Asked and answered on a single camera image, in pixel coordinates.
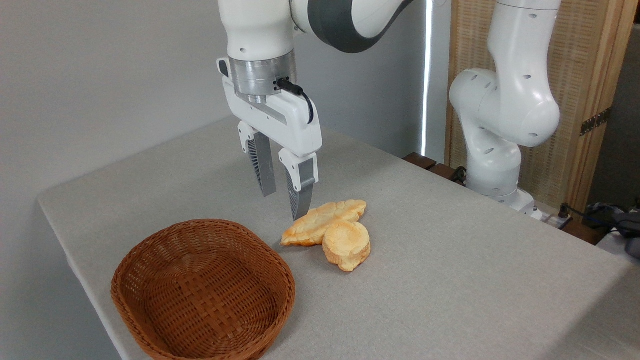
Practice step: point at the long braided bread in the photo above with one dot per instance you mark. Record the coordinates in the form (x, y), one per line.
(320, 220)

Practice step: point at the dark brown wooden block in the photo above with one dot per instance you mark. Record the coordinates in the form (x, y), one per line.
(442, 171)
(420, 160)

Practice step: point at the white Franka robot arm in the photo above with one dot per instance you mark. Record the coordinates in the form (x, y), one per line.
(515, 100)

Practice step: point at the brown woven wicker basket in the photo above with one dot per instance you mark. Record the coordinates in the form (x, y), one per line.
(202, 292)

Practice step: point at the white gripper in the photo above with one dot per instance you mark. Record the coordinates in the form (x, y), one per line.
(280, 120)

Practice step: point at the wooden rattan folding screen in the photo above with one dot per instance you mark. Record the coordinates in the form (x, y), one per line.
(585, 60)

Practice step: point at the brown wooden board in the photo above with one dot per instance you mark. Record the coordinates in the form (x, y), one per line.
(585, 232)

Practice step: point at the round bread bun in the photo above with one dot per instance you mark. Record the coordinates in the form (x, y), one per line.
(346, 245)

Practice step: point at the dark metal screen hinge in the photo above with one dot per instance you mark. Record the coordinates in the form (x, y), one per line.
(595, 121)

